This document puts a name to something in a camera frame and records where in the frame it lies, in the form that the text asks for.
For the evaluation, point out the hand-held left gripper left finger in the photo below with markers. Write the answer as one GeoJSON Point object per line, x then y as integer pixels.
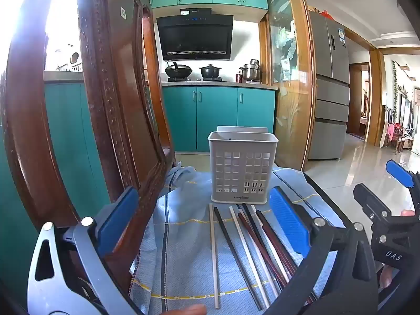
{"type": "Point", "coordinates": [118, 218]}

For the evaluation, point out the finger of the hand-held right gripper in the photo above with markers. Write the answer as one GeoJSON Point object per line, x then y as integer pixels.
{"type": "Point", "coordinates": [366, 198]}
{"type": "Point", "coordinates": [398, 172]}

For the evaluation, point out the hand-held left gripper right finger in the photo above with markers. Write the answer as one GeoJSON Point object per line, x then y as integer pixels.
{"type": "Point", "coordinates": [288, 226]}

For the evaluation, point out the dark red chopstick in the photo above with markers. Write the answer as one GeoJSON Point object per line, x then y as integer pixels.
{"type": "Point", "coordinates": [261, 245]}
{"type": "Point", "coordinates": [275, 238]}

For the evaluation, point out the white chopstick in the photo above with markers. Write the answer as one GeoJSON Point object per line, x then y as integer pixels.
{"type": "Point", "coordinates": [267, 236]}
{"type": "Point", "coordinates": [248, 252]}

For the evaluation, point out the white plastic utensil holder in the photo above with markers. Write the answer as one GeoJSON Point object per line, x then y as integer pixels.
{"type": "Point", "coordinates": [242, 164]}

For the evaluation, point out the cream belt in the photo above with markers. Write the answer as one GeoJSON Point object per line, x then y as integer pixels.
{"type": "Point", "coordinates": [214, 252]}

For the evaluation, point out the person's right hand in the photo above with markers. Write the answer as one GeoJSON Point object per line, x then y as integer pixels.
{"type": "Point", "coordinates": [385, 277]}

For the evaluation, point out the person's left hand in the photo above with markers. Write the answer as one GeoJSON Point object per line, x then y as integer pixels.
{"type": "Point", "coordinates": [190, 310]}

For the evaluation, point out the wooden dining chair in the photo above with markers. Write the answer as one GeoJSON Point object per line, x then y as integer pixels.
{"type": "Point", "coordinates": [402, 145]}

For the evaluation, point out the pink cloth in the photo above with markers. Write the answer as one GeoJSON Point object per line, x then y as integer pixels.
{"type": "Point", "coordinates": [392, 131]}

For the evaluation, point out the black round table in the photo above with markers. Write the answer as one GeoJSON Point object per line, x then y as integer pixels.
{"type": "Point", "coordinates": [321, 192]}

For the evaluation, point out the green leaf garland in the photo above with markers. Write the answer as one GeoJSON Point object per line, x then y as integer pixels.
{"type": "Point", "coordinates": [396, 98]}

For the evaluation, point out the light blue checked cloth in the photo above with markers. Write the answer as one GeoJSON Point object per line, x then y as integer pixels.
{"type": "Point", "coordinates": [183, 252]}

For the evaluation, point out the plain teal base cabinet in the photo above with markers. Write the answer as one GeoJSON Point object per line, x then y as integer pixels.
{"type": "Point", "coordinates": [65, 131]}

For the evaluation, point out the grey refrigerator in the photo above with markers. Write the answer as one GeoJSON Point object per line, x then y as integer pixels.
{"type": "Point", "coordinates": [328, 98]}

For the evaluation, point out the carved wooden chair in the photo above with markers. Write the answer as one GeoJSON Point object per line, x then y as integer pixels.
{"type": "Point", "coordinates": [108, 105]}

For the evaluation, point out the wooden framed glass door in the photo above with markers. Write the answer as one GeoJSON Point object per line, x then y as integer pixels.
{"type": "Point", "coordinates": [288, 72]}

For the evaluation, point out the red bottle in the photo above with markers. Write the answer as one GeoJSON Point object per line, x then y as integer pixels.
{"type": "Point", "coordinates": [238, 77]}

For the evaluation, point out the stainless steel pot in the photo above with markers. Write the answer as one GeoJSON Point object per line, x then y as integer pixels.
{"type": "Point", "coordinates": [252, 72]}

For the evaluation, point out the black wok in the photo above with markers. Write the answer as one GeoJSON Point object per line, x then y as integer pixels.
{"type": "Point", "coordinates": [178, 71]}

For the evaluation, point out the gas stove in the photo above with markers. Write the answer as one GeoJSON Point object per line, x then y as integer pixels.
{"type": "Point", "coordinates": [197, 79]}

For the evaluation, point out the black lidded pot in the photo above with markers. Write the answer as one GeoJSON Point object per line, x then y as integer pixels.
{"type": "Point", "coordinates": [210, 72]}

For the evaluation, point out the black range hood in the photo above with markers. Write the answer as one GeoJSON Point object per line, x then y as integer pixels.
{"type": "Point", "coordinates": [195, 36]}

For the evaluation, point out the wooden door frame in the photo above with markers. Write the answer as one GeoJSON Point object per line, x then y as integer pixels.
{"type": "Point", "coordinates": [375, 105]}

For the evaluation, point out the white wall socket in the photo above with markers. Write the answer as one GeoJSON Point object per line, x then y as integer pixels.
{"type": "Point", "coordinates": [123, 12]}

